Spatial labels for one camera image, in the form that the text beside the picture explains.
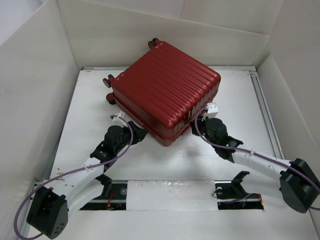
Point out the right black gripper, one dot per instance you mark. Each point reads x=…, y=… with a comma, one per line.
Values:
x=200, y=123

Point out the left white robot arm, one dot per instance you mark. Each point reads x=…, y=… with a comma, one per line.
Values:
x=52, y=206

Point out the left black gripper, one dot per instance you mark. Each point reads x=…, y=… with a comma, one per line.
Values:
x=139, y=134

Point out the red hard-shell suitcase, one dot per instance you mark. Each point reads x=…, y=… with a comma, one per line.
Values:
x=163, y=90

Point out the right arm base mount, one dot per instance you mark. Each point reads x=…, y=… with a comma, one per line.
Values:
x=230, y=195

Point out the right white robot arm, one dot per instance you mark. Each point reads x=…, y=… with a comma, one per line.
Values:
x=292, y=181

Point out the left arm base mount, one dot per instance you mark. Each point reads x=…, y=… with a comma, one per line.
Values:
x=112, y=199

